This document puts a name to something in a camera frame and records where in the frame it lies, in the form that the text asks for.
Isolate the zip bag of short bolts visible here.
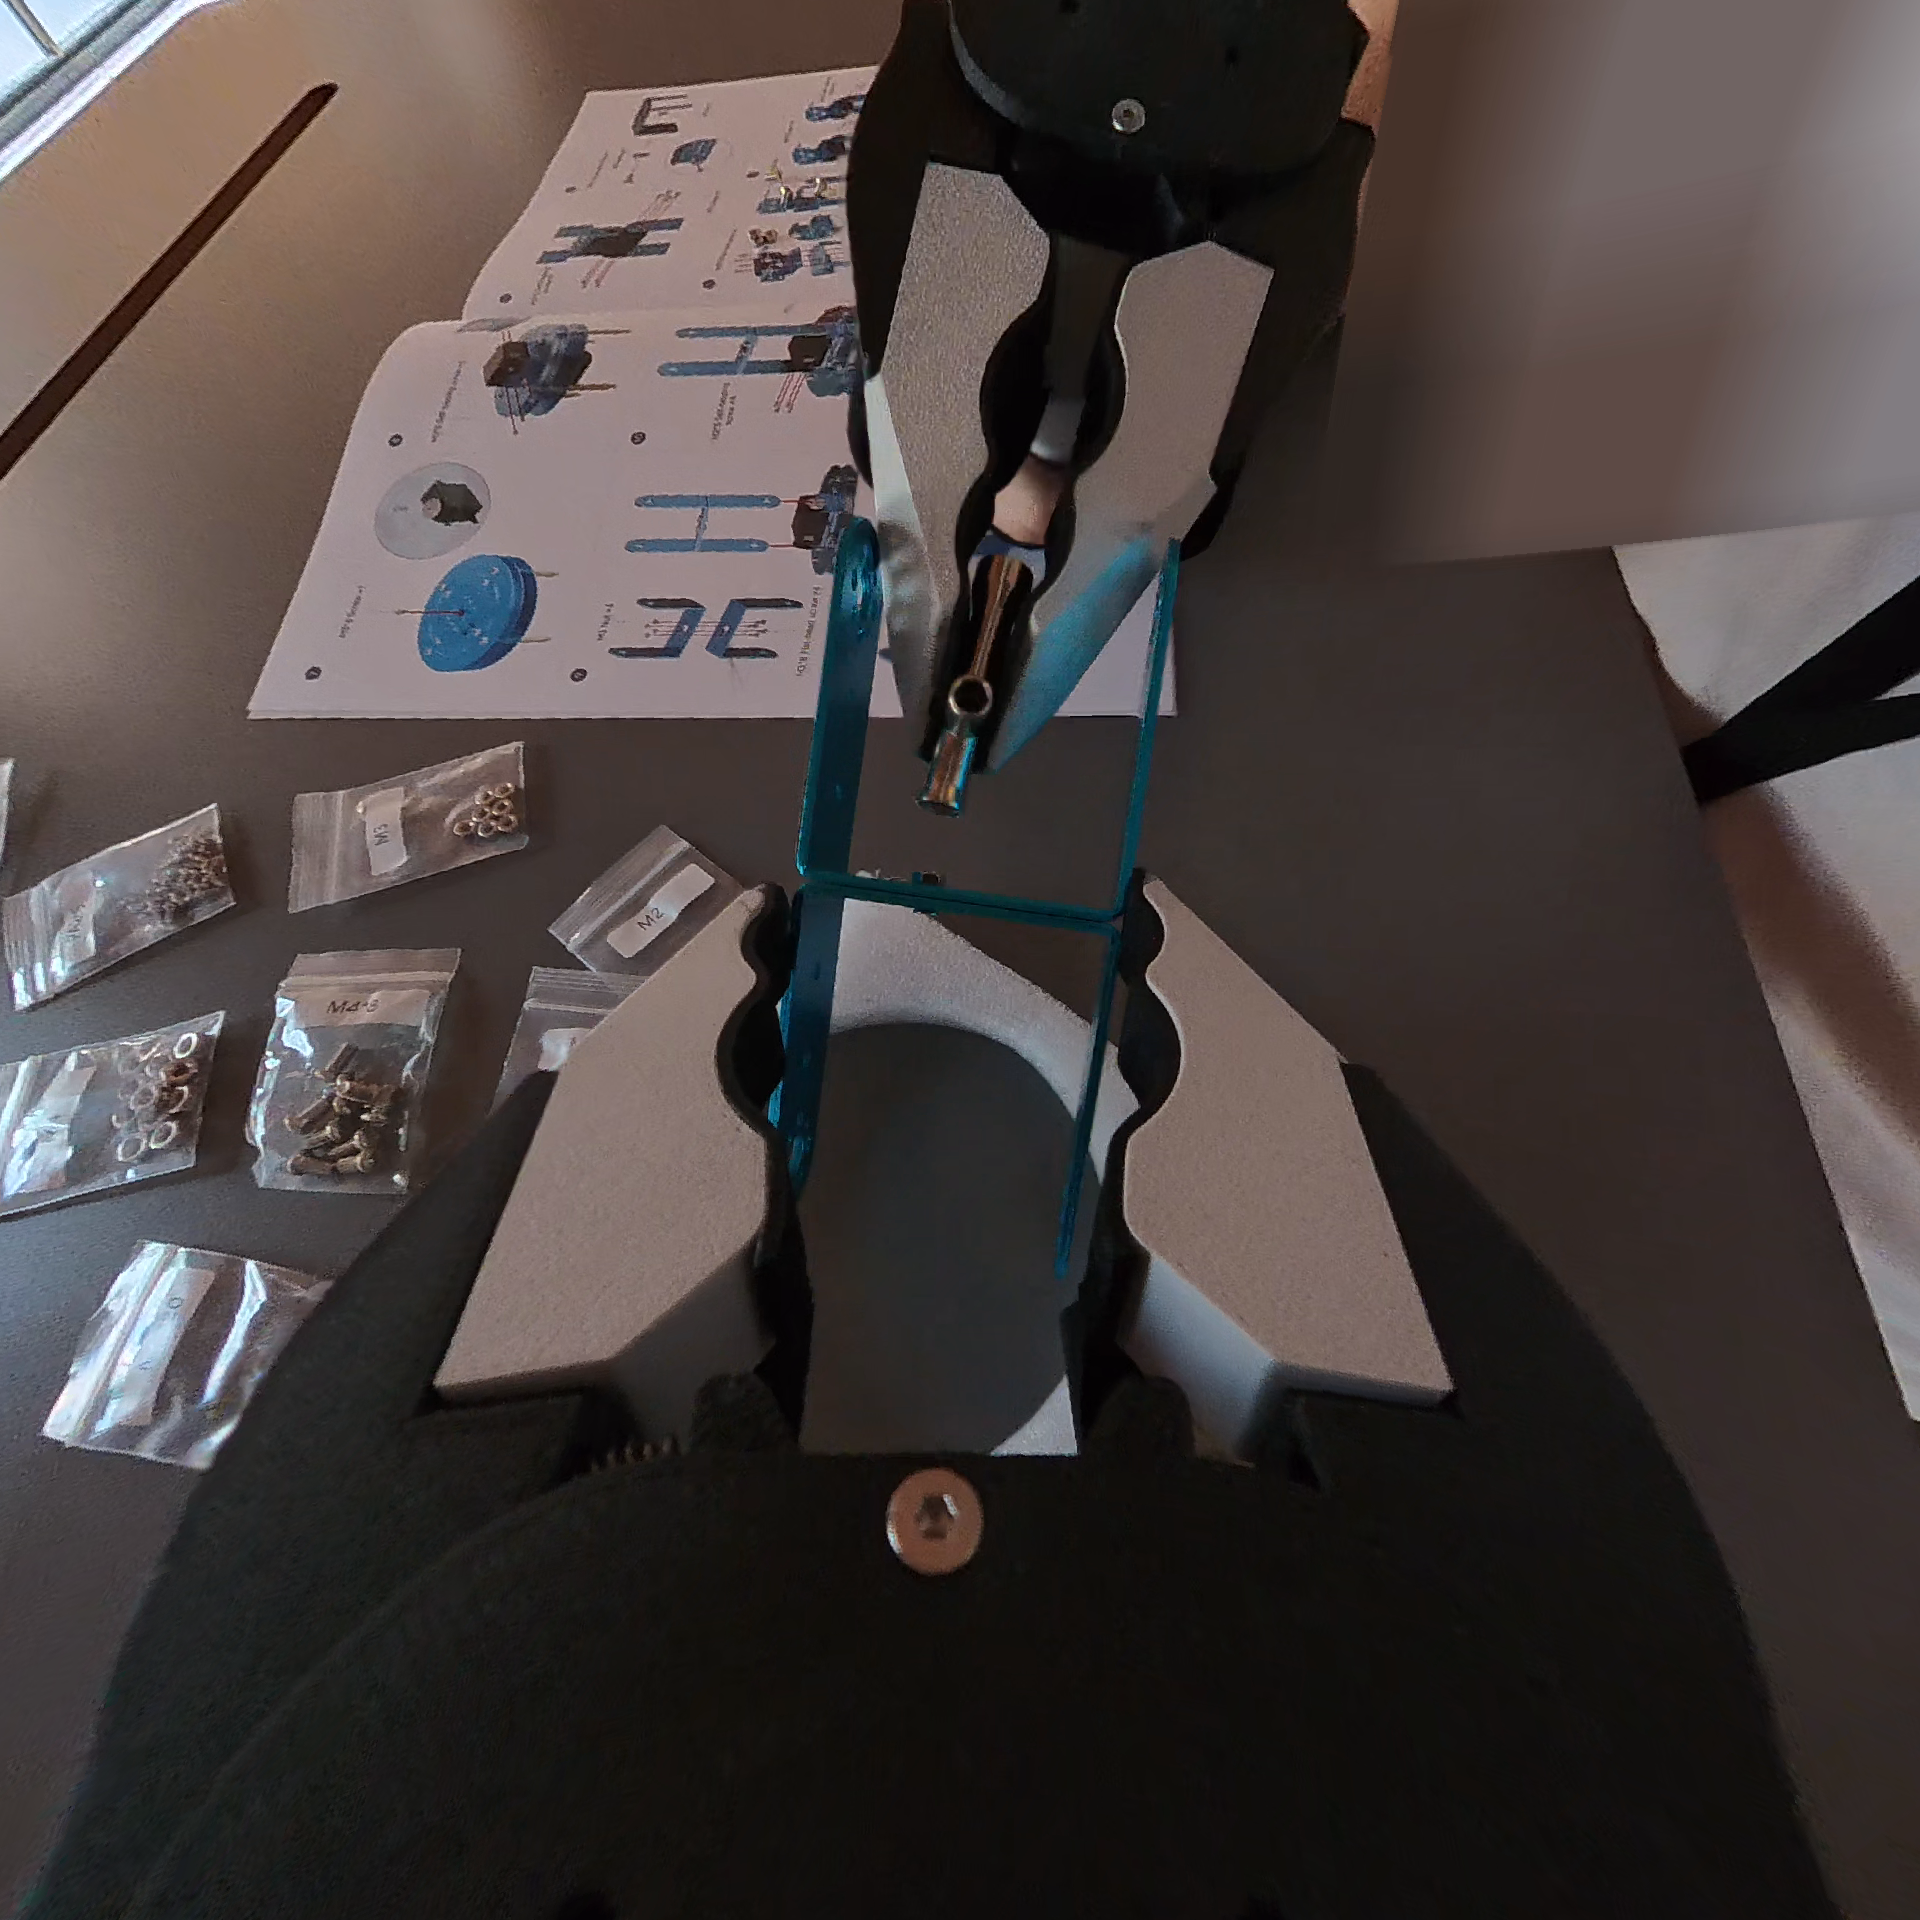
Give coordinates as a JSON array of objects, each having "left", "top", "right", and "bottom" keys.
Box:
[{"left": 247, "top": 947, "right": 462, "bottom": 1197}]

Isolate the window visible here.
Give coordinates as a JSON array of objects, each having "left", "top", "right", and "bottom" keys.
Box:
[{"left": 0, "top": 0, "right": 228, "bottom": 151}]

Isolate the silver cross socket wrench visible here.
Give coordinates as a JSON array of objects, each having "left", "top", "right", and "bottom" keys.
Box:
[{"left": 919, "top": 539, "right": 1040, "bottom": 820}]

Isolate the zip bag of tiny nuts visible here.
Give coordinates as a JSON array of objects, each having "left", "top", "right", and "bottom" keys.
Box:
[{"left": 547, "top": 823, "right": 778, "bottom": 977}]

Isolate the zip bag of small nuts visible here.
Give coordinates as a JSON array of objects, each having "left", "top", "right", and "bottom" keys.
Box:
[{"left": 288, "top": 741, "right": 531, "bottom": 913}]

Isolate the white instruction manual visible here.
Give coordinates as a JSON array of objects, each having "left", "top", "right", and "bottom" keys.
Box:
[{"left": 247, "top": 66, "right": 1182, "bottom": 721}]

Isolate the blue metal bracket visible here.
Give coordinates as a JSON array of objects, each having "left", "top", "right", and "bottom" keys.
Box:
[{"left": 764, "top": 516, "right": 1190, "bottom": 1284}]

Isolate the zip bag of large nuts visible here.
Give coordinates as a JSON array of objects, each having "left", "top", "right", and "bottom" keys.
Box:
[{"left": 0, "top": 1007, "right": 228, "bottom": 1218}]

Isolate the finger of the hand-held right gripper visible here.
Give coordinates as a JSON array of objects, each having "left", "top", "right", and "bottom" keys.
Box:
[
  {"left": 990, "top": 244, "right": 1281, "bottom": 770},
  {"left": 855, "top": 156, "right": 1057, "bottom": 759}
]

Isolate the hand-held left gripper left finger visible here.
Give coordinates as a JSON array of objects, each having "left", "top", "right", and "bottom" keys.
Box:
[{"left": 433, "top": 883, "right": 812, "bottom": 1412}]

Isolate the zip bag of thin screws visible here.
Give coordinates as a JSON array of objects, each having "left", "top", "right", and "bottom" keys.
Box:
[{"left": 494, "top": 965, "right": 651, "bottom": 1115}]

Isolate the person's right hand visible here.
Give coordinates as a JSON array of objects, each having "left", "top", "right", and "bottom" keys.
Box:
[{"left": 996, "top": 449, "right": 1074, "bottom": 549}]

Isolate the zip bag with long bolt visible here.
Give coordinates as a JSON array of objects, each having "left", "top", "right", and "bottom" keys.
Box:
[{"left": 43, "top": 1240, "right": 336, "bottom": 1471}]

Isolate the black lanyard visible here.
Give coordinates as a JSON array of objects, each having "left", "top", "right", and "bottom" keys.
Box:
[{"left": 1680, "top": 576, "right": 1920, "bottom": 804}]

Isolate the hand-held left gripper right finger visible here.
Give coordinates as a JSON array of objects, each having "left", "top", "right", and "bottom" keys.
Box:
[{"left": 1102, "top": 873, "right": 1461, "bottom": 1463}]

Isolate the white foam sheet with hole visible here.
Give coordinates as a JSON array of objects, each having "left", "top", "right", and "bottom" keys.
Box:
[{"left": 802, "top": 891, "right": 1146, "bottom": 1460}]

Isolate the person's white shirt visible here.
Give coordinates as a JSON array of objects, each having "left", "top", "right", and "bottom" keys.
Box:
[{"left": 1612, "top": 516, "right": 1920, "bottom": 1420}]

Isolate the zip bag of tiny screws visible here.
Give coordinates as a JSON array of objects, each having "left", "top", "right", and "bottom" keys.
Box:
[{"left": 2, "top": 804, "right": 241, "bottom": 1012}]

